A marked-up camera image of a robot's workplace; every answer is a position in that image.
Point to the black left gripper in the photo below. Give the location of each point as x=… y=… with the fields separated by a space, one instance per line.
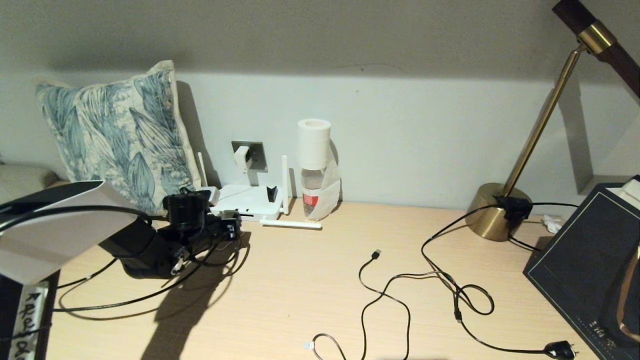
x=212 y=232

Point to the white power adapter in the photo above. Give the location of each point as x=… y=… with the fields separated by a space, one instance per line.
x=242 y=157

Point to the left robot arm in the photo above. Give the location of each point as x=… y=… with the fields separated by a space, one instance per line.
x=50 y=235

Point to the white router with antennas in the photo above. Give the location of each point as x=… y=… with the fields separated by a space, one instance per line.
x=250 y=200

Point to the small black clip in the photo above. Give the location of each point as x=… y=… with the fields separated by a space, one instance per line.
x=271 y=193

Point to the clear bottle red label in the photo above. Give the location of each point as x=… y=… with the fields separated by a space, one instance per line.
x=311 y=192

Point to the white toilet paper roll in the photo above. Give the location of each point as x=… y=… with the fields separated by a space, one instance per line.
x=313 y=142

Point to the blue leaf print pillow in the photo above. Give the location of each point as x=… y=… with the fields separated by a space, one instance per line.
x=120 y=140

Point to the brass desk lamp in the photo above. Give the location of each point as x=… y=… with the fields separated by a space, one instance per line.
x=482 y=220

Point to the white paper box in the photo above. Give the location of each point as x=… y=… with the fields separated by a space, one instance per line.
x=631 y=191

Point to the grey metal wall socket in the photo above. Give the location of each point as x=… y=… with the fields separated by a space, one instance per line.
x=258 y=155

